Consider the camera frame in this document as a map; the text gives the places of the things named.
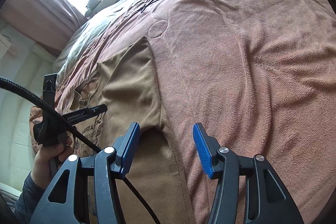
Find left grey sleeve forearm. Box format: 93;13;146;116
14;173;45;223

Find black braided cable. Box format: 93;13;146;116
0;76;161;224

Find cream padded headboard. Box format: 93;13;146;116
1;20;55;190

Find orange-brown bed blanket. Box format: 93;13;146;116
55;0;335;223

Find person's left hand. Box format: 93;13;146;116
31;136;74;190

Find left pink curtain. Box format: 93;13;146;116
1;0;87;56

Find beige bed sheet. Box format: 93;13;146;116
52;0;200;80

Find tan printed t-shirt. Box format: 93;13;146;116
59;37;195;223

